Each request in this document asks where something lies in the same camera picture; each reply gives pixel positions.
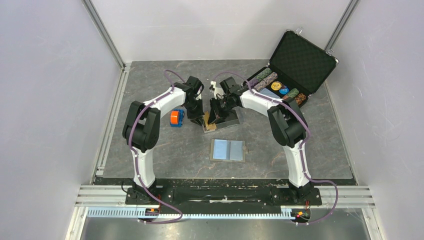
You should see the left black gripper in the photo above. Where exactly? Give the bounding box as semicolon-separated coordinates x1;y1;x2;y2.
183;98;206;127

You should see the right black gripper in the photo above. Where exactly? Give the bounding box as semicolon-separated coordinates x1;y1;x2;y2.
208;95;234;125

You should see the orange striped credit card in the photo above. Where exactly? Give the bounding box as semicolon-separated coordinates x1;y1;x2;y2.
202;111;218;132

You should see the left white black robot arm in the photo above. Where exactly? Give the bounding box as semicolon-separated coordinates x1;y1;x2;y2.
122;76;205;204

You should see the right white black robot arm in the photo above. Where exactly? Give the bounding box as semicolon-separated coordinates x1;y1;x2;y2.
208;77;314;204

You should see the orange blue small object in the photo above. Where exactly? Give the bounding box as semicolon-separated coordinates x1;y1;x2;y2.
169;109;185;128

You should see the purple poker chip row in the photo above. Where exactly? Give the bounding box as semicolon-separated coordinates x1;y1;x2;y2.
248;72;278;92

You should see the yellow dealer chip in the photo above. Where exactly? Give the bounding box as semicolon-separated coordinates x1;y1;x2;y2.
270;81;283;91

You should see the green poker chip row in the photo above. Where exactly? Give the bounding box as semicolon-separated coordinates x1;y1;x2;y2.
254;67;272;82

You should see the blue dealer chip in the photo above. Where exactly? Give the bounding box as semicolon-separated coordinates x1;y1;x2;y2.
278;87;290;96

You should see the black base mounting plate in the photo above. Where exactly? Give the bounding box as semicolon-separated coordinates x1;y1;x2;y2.
125;178;323;215

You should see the black poker chip case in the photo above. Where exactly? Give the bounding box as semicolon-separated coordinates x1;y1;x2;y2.
247;30;339;107

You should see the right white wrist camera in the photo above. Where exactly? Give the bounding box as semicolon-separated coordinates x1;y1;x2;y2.
209;81;225;100

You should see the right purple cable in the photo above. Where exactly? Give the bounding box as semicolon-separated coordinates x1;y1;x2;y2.
211;71;339;226

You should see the purple cable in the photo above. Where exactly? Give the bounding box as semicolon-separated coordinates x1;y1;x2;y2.
127;69;186;225
211;71;339;226

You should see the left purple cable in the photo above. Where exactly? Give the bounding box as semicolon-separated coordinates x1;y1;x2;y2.
127;69;186;225

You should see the aluminium frame rail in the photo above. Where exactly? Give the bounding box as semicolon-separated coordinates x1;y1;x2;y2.
62;0;126;239

